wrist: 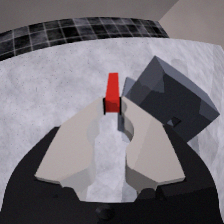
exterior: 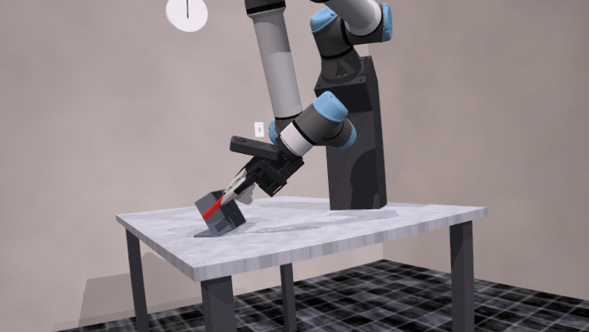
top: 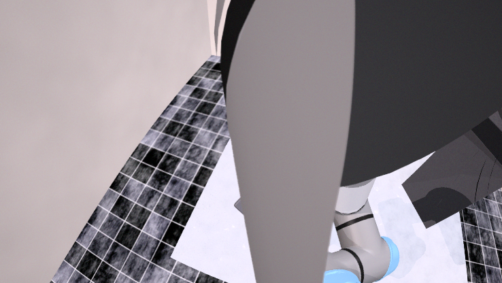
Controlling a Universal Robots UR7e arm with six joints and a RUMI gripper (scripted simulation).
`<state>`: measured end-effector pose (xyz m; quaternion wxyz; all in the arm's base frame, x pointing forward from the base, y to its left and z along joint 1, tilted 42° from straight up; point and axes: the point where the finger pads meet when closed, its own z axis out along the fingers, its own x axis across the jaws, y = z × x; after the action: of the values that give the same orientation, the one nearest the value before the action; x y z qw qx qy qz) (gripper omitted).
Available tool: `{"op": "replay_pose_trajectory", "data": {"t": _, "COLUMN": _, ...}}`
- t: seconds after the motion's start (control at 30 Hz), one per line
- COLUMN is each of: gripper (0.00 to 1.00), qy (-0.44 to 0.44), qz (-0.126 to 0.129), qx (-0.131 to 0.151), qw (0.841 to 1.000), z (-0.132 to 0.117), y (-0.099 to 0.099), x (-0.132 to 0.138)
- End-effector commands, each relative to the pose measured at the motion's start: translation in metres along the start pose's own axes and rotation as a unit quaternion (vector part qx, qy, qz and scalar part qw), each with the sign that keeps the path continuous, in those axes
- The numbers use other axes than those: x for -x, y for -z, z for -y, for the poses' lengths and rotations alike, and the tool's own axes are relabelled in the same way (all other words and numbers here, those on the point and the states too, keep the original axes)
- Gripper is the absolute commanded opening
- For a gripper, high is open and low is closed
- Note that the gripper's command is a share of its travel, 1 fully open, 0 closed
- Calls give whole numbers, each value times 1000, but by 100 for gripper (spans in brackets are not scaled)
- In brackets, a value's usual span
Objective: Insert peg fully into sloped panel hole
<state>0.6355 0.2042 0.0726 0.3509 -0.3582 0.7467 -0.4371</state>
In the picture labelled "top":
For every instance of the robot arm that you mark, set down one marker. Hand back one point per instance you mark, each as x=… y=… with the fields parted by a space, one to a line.
x=425 y=73

